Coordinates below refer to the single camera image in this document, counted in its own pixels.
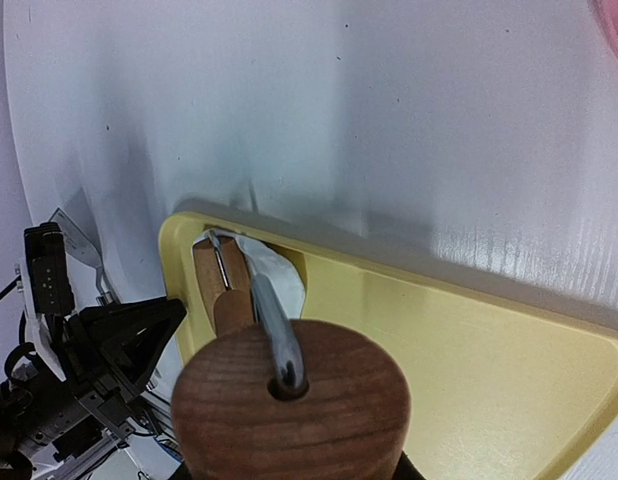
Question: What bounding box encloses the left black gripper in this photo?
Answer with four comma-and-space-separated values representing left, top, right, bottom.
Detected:
18, 297, 186, 460

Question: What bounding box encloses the wooden double-ended rolling pin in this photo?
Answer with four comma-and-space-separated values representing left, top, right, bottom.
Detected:
159, 220, 413, 479

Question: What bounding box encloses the white dough lump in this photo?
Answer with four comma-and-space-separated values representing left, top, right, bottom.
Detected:
192, 228, 306, 319

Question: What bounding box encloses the yellow plastic tray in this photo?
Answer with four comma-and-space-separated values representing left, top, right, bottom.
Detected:
159, 213, 618, 479

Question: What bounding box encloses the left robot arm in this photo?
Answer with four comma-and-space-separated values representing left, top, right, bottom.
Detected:
0, 259, 185, 479

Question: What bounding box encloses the pink plastic tray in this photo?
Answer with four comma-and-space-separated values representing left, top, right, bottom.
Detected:
590, 0, 618, 61

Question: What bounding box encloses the metal scraper with wooden handle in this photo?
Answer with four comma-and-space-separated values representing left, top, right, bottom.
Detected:
49, 187, 119, 306

